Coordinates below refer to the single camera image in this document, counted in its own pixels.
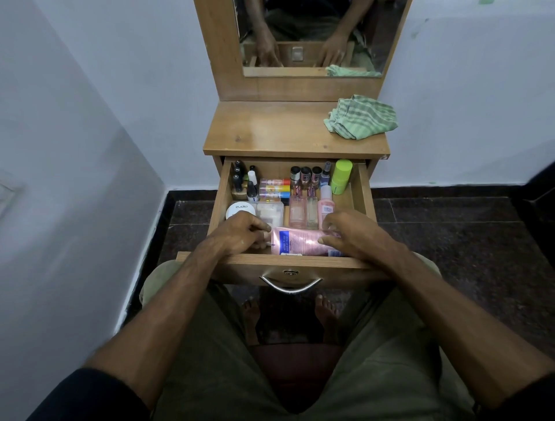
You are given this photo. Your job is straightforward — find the dark red stool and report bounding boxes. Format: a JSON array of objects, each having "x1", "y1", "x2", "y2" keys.
[{"x1": 251, "y1": 344, "x2": 346, "y2": 415}]

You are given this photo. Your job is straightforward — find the clear plastic compartment box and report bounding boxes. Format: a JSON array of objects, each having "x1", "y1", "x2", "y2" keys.
[{"x1": 256, "y1": 201, "x2": 285, "y2": 230}]

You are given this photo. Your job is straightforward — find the person's left foot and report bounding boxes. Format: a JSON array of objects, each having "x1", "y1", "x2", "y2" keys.
[{"x1": 240, "y1": 298, "x2": 261, "y2": 346}]

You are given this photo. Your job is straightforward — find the person's left forearm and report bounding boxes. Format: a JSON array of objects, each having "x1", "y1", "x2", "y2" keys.
[{"x1": 84, "y1": 242, "x2": 226, "y2": 411}]

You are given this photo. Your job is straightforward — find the person's right forearm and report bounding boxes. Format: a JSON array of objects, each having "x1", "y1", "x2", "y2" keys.
[{"x1": 386, "y1": 245, "x2": 555, "y2": 411}]

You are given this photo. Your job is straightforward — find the wooden dressing table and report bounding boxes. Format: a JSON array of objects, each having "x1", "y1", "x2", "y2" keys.
[{"x1": 194, "y1": 0, "x2": 413, "y2": 176}]

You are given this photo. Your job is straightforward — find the person's black left sleeve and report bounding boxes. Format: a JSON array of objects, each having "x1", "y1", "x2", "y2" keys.
[{"x1": 25, "y1": 367, "x2": 150, "y2": 421}]

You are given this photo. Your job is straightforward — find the slim clear perfume bottle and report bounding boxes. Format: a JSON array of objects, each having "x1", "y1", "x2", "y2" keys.
[{"x1": 305, "y1": 186, "x2": 320, "y2": 230}]

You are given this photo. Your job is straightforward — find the lime green bottle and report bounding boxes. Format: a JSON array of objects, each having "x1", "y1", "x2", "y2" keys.
[{"x1": 330, "y1": 159, "x2": 354, "y2": 195}]

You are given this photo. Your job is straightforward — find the person's black right sleeve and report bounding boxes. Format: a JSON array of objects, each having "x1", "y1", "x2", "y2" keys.
[{"x1": 476, "y1": 371, "x2": 555, "y2": 421}]

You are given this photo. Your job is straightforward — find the white nail polish remover jar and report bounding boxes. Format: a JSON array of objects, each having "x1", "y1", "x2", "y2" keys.
[{"x1": 225, "y1": 201, "x2": 257, "y2": 220}]

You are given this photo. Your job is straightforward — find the person's black sleeve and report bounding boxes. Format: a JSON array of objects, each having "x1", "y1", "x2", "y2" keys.
[
  {"x1": 25, "y1": 367, "x2": 150, "y2": 421},
  {"x1": 476, "y1": 371, "x2": 555, "y2": 421}
]

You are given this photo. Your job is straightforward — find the beige polish bottle black cap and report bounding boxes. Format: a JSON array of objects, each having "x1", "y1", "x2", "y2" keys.
[{"x1": 230, "y1": 175, "x2": 249, "y2": 201}]

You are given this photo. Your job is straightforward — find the pink cosmetic lotion tube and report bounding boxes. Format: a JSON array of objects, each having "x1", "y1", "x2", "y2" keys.
[{"x1": 270, "y1": 226, "x2": 346, "y2": 257}]

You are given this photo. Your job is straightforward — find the wooden drawer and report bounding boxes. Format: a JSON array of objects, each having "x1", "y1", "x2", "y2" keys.
[{"x1": 175, "y1": 156, "x2": 391, "y2": 289}]

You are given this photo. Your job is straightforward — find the person's left hand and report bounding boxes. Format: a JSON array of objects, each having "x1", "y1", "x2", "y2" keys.
[{"x1": 207, "y1": 211, "x2": 273, "y2": 257}]

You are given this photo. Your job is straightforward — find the green striped cloth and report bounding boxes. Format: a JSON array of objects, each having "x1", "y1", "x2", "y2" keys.
[{"x1": 323, "y1": 94, "x2": 399, "y2": 141}]

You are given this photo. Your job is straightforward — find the pink spray bottle white cap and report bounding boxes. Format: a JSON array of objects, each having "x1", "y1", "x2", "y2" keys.
[{"x1": 317, "y1": 185, "x2": 336, "y2": 230}]

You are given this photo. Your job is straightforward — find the pink perfume bottle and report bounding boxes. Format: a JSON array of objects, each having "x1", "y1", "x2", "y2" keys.
[{"x1": 289, "y1": 184, "x2": 308, "y2": 230}]

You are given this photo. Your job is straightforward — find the dressing table mirror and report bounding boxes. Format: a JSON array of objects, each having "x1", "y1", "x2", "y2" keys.
[{"x1": 234, "y1": 0, "x2": 409, "y2": 79}]

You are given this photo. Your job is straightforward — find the person's right hand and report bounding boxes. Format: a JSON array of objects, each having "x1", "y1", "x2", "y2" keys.
[{"x1": 317, "y1": 209, "x2": 399, "y2": 269}]

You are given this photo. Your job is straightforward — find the person's olive green trousers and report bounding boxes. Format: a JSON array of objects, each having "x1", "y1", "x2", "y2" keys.
[{"x1": 139, "y1": 253, "x2": 478, "y2": 421}]

